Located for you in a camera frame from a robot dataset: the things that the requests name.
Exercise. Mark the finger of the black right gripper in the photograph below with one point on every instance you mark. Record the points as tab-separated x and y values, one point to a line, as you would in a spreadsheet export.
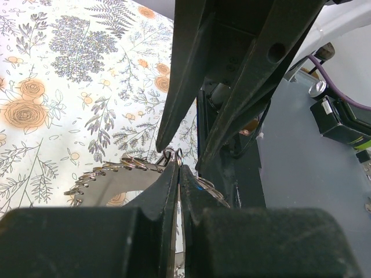
263	67
193	22

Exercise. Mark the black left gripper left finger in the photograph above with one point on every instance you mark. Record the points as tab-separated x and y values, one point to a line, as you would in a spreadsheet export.
135	240

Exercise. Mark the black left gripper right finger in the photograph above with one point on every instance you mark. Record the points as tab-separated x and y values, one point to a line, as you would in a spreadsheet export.
260	242

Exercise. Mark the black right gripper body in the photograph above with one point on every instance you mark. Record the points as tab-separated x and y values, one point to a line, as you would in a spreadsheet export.
231	37

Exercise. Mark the large silver keyring with chain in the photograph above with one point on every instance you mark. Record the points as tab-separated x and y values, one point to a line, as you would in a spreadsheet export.
105	185

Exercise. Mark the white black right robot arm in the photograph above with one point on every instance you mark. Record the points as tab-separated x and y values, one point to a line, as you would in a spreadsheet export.
335	19

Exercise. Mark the floral table mat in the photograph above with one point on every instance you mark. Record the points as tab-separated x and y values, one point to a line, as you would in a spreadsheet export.
82	82

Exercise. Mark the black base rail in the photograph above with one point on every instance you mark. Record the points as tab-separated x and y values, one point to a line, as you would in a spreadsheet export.
237	179

